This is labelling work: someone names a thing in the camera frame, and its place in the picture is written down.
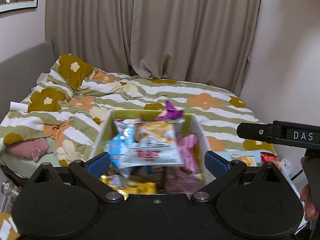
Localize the purple snack bag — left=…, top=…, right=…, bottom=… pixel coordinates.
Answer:
left=155, top=101, right=183, bottom=121

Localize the white blue snack bag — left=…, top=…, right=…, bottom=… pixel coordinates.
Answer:
left=104, top=132, right=133, bottom=179

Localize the person's right hand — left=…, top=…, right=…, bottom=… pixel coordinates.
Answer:
left=299, top=156, right=320, bottom=222

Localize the orange white snack packet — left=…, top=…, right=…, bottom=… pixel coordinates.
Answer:
left=229, top=153, right=257, bottom=166

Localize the green storage box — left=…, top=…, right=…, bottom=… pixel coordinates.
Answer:
left=89, top=110, right=212, bottom=197

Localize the red small snack bag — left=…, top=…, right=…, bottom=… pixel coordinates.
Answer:
left=260, top=152, right=282, bottom=170

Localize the pink snack bag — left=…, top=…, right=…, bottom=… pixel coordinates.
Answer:
left=178, top=134, right=199, bottom=172

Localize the dark brown snack packet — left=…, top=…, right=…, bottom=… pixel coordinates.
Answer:
left=164, top=166, right=202, bottom=195

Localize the gold foil snack bag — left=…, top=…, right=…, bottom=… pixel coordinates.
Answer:
left=99, top=174, right=157, bottom=199

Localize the pink plush toy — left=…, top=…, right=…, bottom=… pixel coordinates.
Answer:
left=7, top=138, right=52, bottom=161

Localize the floral striped duvet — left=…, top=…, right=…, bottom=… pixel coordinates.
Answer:
left=1, top=54, right=274, bottom=164

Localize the white paper roll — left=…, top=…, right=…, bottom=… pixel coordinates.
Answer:
left=9, top=101, right=28, bottom=113

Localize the grey headboard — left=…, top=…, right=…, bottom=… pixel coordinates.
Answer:
left=1, top=41, right=55, bottom=119

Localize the beige curtain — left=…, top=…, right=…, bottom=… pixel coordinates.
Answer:
left=45, top=0, right=260, bottom=95

